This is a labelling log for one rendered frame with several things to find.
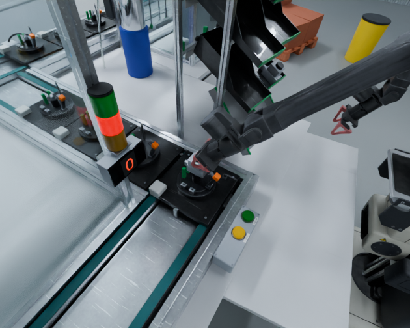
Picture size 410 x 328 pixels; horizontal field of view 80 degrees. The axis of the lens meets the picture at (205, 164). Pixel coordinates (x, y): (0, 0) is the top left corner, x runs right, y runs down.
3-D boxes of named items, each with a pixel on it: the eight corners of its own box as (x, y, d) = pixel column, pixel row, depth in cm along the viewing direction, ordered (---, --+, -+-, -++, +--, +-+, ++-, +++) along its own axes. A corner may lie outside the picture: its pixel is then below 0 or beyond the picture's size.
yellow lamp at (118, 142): (131, 142, 61) (128, 127, 57) (117, 155, 58) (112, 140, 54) (116, 134, 62) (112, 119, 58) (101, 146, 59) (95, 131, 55)
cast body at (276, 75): (277, 81, 96) (289, 69, 90) (271, 86, 93) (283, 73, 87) (263, 65, 96) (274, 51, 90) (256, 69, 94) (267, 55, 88)
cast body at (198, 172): (209, 170, 83) (209, 155, 78) (202, 178, 81) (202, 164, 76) (189, 160, 86) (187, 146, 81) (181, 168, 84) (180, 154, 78)
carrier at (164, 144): (184, 151, 102) (183, 128, 92) (146, 192, 88) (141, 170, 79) (138, 129, 109) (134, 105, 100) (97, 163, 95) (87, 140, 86)
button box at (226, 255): (257, 222, 88) (261, 213, 84) (230, 274, 76) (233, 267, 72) (239, 212, 91) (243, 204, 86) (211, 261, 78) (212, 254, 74)
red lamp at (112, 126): (127, 127, 57) (123, 109, 53) (112, 139, 54) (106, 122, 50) (112, 118, 58) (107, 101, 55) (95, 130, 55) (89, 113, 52)
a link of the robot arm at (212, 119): (265, 137, 58) (265, 122, 65) (233, 100, 55) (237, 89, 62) (226, 163, 64) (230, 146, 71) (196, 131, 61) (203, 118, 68)
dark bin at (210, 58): (268, 97, 89) (281, 84, 83) (247, 113, 82) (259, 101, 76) (217, 40, 90) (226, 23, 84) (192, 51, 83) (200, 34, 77)
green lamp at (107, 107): (123, 109, 53) (119, 89, 49) (106, 122, 50) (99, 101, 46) (107, 101, 54) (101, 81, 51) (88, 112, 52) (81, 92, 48)
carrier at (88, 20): (121, 25, 178) (117, 6, 169) (95, 36, 165) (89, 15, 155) (97, 17, 186) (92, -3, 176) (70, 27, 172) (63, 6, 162)
